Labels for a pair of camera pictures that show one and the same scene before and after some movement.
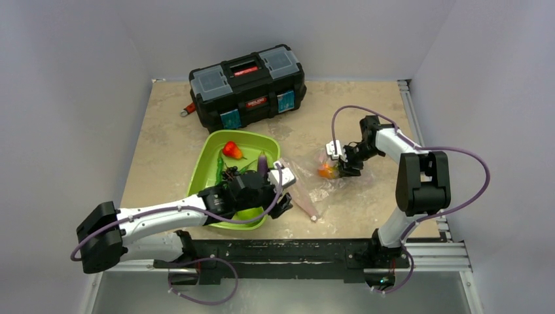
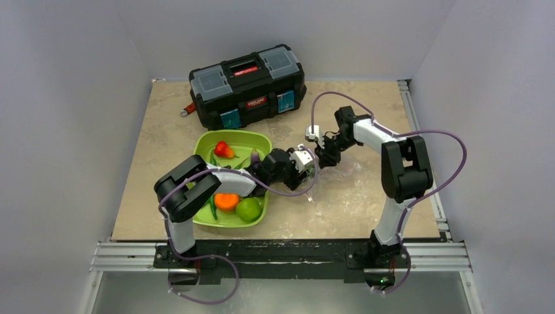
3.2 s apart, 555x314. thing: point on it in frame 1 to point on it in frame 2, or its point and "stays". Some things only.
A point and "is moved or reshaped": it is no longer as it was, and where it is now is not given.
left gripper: x=282 y=202 to x=296 y=176
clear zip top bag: x=320 y=188 is moved or reshaped
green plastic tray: x=241 y=150 is moved or reshaped
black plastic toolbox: x=233 y=93 stays
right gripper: x=348 y=160 to x=327 y=152
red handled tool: x=188 y=109 stays
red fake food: x=232 y=150 is moved or reshaped
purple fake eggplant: x=262 y=165 is moved or reshaped
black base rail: x=349 y=257 stays
